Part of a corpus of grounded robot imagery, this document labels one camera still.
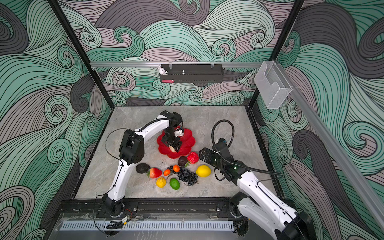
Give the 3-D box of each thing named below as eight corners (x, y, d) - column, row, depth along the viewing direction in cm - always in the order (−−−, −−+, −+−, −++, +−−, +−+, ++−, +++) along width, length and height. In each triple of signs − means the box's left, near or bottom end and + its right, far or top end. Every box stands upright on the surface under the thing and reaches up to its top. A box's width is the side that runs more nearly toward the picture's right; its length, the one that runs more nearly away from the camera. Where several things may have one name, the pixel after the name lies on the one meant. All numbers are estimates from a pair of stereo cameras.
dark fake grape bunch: (176, 177, 85) (176, 175, 82) (182, 168, 89) (182, 165, 86) (194, 188, 81) (194, 186, 78) (199, 178, 85) (200, 176, 82)
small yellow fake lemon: (156, 187, 81) (155, 185, 78) (158, 179, 84) (156, 176, 81) (165, 187, 81) (164, 185, 78) (166, 179, 84) (165, 176, 81)
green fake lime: (169, 189, 80) (169, 188, 78) (170, 179, 84) (170, 178, 82) (180, 189, 80) (179, 188, 78) (180, 179, 84) (180, 178, 82)
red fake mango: (147, 178, 85) (146, 176, 82) (149, 170, 88) (147, 167, 85) (161, 178, 85) (160, 176, 82) (162, 170, 88) (161, 167, 85)
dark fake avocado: (136, 174, 86) (134, 172, 84) (138, 165, 90) (136, 163, 87) (149, 174, 86) (147, 172, 84) (150, 165, 90) (149, 163, 87)
